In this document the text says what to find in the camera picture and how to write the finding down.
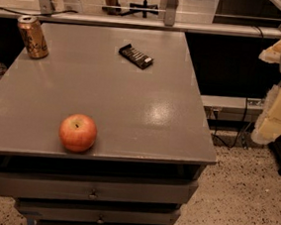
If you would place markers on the black rxbar chocolate bar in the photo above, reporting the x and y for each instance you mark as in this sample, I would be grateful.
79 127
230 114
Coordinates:
136 57

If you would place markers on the orange soda can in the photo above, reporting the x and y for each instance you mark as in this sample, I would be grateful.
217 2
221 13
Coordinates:
33 38

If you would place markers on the grey drawer cabinet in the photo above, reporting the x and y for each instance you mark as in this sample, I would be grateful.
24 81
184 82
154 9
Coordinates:
153 139

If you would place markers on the red apple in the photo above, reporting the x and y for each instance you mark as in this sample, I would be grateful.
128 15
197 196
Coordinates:
77 133

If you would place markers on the black office chair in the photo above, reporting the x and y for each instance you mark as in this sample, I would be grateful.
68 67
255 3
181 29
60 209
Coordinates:
143 8

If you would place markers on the grey metal frame rail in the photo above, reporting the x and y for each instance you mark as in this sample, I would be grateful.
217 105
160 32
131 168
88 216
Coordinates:
147 24

